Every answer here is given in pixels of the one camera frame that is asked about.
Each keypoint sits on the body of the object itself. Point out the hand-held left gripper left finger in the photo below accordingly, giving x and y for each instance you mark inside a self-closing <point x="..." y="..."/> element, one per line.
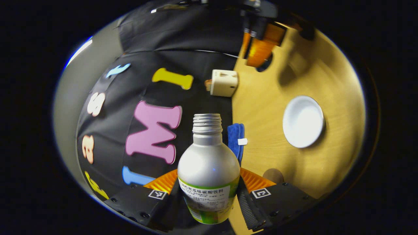
<point x="171" y="209"/>

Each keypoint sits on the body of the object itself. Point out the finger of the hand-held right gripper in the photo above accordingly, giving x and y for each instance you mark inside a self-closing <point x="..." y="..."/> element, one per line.
<point x="246" y="39"/>
<point x="261" y="49"/>

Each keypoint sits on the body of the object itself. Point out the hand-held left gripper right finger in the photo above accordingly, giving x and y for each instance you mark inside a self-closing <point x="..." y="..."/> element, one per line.
<point x="248" y="209"/>

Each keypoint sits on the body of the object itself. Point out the round brown coaster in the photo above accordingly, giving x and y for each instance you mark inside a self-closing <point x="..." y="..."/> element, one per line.
<point x="273" y="175"/>

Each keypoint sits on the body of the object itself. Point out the silver green-label water bottle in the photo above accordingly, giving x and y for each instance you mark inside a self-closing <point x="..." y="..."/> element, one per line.
<point x="209" y="163"/>

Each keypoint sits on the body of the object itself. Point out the white toaster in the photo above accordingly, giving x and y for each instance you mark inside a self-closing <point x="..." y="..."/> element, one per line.
<point x="223" y="83"/>

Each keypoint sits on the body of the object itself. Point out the brown bread slice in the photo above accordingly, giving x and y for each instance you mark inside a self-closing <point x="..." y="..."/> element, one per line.
<point x="208" y="85"/>

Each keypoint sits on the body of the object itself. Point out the folded blue towel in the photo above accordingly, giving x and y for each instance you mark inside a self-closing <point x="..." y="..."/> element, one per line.
<point x="235" y="137"/>

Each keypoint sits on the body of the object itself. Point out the black backdrop cloth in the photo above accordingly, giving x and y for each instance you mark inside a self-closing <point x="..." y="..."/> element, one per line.
<point x="137" y="88"/>

